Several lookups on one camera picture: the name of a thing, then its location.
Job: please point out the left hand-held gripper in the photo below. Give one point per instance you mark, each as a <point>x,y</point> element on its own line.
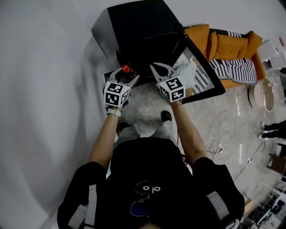
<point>116,94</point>

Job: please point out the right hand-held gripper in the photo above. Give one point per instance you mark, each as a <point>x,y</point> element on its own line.
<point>173,89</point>

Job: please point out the dark drink bottle red cap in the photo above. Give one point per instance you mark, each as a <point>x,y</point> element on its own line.
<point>127,72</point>

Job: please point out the black fridge with glass door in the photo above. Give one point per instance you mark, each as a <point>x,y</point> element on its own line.
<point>143,33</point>

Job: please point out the person's left forearm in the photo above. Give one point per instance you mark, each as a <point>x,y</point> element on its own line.
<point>105,138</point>

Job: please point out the person's right forearm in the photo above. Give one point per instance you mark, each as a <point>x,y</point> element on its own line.
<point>190,134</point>

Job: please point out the white wristband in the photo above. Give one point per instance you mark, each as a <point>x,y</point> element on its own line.
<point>114,111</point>

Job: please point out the person's black right shoe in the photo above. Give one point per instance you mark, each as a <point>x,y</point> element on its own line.
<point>166,115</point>

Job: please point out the person's grey trousers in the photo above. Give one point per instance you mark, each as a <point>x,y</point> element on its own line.
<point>165,130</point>

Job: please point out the orange sofa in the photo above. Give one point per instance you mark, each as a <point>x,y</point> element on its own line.
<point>230,45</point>

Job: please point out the black white striped blanket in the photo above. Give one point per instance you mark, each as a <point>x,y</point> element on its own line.
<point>236,69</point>

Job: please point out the black white striped pillow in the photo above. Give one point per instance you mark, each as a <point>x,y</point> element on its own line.
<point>234,34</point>

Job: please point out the person's black t-shirt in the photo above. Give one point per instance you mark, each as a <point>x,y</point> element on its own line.
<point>156,179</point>

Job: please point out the white cabinet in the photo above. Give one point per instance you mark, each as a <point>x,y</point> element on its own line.
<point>270,52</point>

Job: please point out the brown wooden chair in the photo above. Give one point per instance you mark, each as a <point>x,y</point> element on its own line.
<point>278,161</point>

